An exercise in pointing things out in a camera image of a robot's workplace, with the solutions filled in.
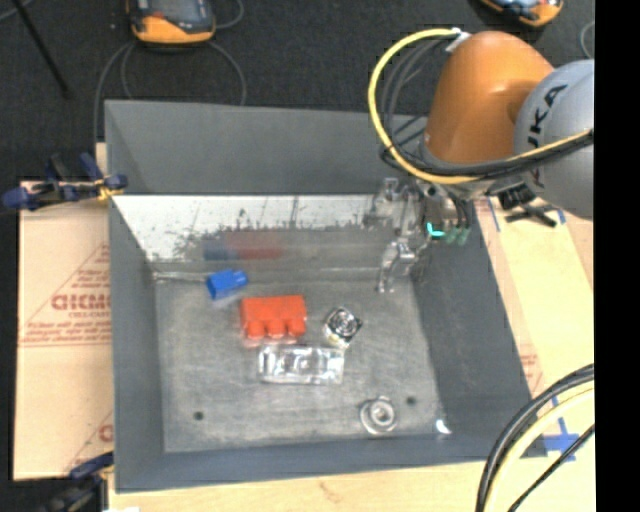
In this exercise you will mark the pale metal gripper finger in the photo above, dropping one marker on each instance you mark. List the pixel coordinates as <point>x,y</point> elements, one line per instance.
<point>392,192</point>
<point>395,260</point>

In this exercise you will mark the orange-red toy brick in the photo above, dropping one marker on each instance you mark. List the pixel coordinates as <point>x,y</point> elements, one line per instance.
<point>272,315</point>

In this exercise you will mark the clear plastic packet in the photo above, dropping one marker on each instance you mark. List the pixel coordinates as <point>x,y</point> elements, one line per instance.
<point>300,365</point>

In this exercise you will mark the clear glass round lid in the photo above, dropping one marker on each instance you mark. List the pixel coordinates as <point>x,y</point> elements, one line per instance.
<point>379,415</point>

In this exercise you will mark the grey metal bin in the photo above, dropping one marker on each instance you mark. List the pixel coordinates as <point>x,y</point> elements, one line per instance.
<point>300,400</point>

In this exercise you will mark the blue toy block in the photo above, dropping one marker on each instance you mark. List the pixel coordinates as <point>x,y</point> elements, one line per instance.
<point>226,282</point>

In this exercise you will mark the brown cardboard board red print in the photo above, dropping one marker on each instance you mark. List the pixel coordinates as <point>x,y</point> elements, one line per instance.
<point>60,350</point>

